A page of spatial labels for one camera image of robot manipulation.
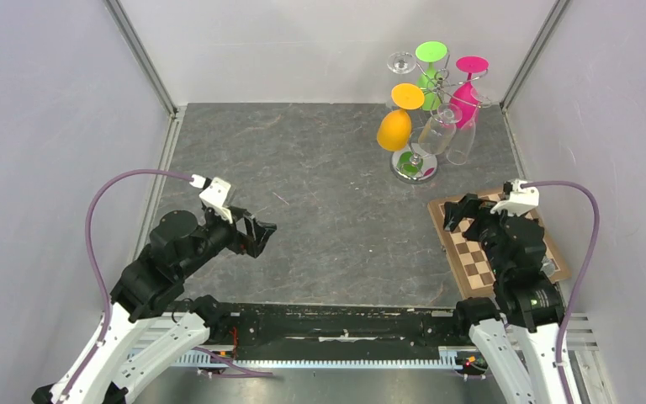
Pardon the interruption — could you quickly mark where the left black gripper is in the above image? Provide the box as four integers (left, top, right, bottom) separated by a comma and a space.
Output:
178, 203, 278, 278

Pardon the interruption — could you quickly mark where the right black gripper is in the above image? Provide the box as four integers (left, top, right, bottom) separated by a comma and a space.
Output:
443, 191, 522, 277

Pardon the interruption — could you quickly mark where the chrome wine glass rack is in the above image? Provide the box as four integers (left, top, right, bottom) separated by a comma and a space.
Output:
391, 69, 466, 183

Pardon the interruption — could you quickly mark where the clear wine glass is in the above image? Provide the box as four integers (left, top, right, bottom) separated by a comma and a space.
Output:
387, 52, 416, 88

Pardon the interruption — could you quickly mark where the green wine glass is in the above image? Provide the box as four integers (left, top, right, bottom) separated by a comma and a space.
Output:
415, 40, 447, 112

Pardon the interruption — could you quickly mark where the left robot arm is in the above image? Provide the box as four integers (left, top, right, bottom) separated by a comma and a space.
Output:
31, 208, 278, 403

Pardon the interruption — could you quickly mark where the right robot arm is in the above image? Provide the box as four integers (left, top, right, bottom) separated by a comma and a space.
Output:
443, 194, 580, 403

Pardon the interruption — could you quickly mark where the orange wine glass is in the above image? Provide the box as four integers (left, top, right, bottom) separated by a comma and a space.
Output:
376, 83, 425, 152

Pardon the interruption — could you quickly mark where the pink wine glass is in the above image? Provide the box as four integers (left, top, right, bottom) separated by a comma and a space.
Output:
450, 56, 489, 129

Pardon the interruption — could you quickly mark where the wooden chessboard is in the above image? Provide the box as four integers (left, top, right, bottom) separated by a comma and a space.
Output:
427, 195, 572, 299

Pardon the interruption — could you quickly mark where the clear glass at back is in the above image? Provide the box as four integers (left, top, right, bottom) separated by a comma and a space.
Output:
446, 89, 490, 165

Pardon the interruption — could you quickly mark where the clear glass near front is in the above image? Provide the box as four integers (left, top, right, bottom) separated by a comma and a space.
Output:
417, 104, 463, 155

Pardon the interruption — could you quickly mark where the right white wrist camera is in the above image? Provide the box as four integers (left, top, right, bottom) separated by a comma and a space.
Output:
490, 178, 540, 216

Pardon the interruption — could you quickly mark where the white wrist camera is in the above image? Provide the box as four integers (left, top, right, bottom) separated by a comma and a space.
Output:
189, 174, 235, 224
490, 178, 540, 216

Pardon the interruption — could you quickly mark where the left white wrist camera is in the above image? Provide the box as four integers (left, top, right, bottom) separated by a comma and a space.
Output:
189, 174, 235, 224

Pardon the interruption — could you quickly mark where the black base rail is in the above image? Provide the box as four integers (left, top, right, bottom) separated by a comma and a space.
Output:
207, 302, 474, 361

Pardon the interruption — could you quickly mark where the white slotted cable duct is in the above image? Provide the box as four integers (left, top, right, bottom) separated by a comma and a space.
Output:
171, 350, 477, 371

